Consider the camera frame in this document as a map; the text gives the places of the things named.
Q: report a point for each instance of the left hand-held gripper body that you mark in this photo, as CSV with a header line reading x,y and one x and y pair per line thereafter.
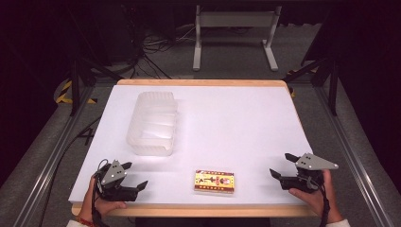
x,y
111,176

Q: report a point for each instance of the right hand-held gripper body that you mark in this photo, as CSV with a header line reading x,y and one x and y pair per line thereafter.
x,y
310,175

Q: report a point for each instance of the person's right hand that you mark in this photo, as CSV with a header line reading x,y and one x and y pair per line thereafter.
x,y
318,201

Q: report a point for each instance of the person's left hand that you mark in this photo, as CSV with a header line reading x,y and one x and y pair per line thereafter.
x,y
101,208

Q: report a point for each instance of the translucent plastic container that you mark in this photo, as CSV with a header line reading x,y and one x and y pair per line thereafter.
x,y
153,126

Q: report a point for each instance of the yellow printed box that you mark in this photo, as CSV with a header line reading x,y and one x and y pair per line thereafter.
x,y
214,181

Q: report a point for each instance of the white table sheet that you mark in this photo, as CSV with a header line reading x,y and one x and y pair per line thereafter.
x,y
236,126

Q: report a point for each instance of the yellow black hazard tape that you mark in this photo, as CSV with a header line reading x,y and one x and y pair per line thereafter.
x,y
64,91
292,92

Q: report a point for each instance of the black metal stand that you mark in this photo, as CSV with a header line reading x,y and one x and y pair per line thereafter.
x,y
332,85
75,85

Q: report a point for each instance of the aluminium floor rail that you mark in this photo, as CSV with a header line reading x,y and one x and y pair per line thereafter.
x,y
353,157
47,170

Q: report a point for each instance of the white metal desk frame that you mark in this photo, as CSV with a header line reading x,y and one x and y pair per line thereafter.
x,y
236,19

